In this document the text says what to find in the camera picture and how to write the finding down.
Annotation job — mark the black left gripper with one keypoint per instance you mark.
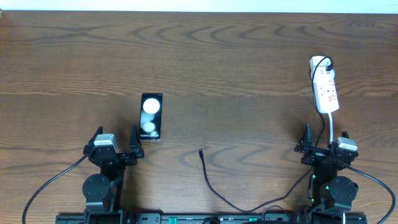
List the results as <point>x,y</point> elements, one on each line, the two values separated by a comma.
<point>137,150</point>

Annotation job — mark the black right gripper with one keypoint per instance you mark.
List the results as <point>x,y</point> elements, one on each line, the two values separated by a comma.
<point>306,144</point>

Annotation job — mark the black Samsung flip phone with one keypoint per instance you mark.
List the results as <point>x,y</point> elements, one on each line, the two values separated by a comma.
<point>151,116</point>

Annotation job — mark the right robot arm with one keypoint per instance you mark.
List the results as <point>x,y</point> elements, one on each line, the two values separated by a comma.
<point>331,194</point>

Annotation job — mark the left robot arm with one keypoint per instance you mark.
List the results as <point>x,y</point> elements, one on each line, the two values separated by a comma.
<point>103,191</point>

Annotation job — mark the white USB charger plug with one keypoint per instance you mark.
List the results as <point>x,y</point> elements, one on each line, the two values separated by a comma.
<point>327,71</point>

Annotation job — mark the white power strip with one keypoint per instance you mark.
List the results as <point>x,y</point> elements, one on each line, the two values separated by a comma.
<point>326,99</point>

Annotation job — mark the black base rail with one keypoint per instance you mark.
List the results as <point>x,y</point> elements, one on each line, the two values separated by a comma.
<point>156,218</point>

